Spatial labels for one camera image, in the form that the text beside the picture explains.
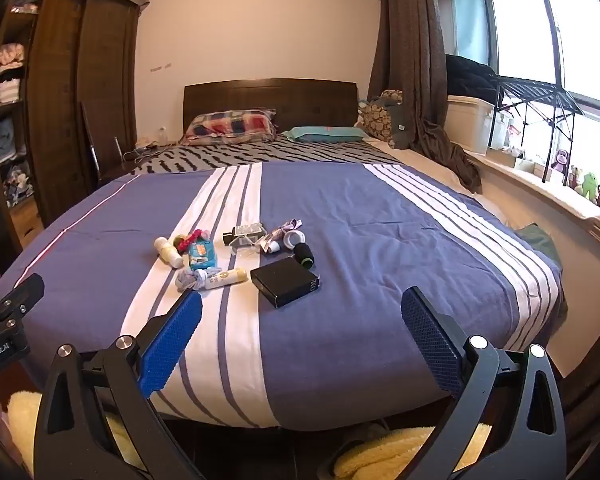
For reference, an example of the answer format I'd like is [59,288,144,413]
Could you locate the green cloth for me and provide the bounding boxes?
[516,223,564,267]

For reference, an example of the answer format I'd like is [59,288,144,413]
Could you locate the white yellow tube bottle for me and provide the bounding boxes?
[205,266,249,291]

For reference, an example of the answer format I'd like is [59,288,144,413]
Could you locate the purple wrapper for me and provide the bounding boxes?
[256,218,303,255]

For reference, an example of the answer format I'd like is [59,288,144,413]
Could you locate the green frog plush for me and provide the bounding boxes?
[580,172,600,201]

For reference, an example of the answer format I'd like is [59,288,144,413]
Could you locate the teal window blind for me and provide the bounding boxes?
[447,0,497,70]

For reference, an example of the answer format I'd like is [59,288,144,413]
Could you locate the brown patterned cushion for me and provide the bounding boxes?
[356,89,407,150]

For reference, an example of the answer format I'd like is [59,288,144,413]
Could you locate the small white drink bottle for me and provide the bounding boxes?
[153,237,185,269]

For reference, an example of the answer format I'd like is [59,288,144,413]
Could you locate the clear storage box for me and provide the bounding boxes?
[487,109,515,152]

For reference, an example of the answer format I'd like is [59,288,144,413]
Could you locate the grey black patterned blanket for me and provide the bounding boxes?
[130,139,406,176]

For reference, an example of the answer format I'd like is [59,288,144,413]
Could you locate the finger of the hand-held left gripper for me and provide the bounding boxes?
[0,273,46,333]

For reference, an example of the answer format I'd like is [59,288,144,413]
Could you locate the plaid pillow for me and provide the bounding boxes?
[180,108,277,146]

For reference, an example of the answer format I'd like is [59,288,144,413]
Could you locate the teal pillow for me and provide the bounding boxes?
[280,125,377,145]

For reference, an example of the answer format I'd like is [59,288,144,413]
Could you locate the colourful hair scrunchie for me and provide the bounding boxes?
[173,228,212,254]

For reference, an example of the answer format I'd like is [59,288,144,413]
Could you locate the black jacket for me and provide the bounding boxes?
[445,54,502,107]

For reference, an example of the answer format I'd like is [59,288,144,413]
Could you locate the grey blue wrapper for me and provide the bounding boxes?
[175,268,216,293]

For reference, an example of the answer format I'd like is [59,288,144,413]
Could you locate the dark wooden headboard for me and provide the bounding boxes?
[182,78,359,143]

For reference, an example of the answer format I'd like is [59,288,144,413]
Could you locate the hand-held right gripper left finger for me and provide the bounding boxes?
[32,290,206,480]

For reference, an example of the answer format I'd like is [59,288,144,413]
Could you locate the brown curtain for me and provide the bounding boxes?
[367,0,483,195]

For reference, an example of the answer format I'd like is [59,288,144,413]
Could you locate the blue white striped bedsheet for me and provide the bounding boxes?
[0,162,568,431]

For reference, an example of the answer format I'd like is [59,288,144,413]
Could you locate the blue wet wipe packet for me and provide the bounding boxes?
[186,240,219,269]

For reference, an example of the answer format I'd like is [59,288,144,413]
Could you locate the dark wooden wardrobe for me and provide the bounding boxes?
[26,0,142,228]

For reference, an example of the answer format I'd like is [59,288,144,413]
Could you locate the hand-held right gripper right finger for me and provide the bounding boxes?
[400,286,568,480]

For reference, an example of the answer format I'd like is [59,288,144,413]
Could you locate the black box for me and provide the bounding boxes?
[250,259,322,309]

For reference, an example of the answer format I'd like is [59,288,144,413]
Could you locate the black roll with green rim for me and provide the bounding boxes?
[293,242,316,268]

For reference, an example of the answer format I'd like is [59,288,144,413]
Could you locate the open shelf with clothes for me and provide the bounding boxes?
[0,0,46,253]

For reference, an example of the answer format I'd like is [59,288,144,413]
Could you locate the white cable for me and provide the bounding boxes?
[121,141,165,162]

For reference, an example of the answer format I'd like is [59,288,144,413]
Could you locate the white storage box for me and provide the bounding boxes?
[446,95,496,156]

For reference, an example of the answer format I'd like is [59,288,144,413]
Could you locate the black folding rack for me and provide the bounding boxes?
[489,74,587,184]

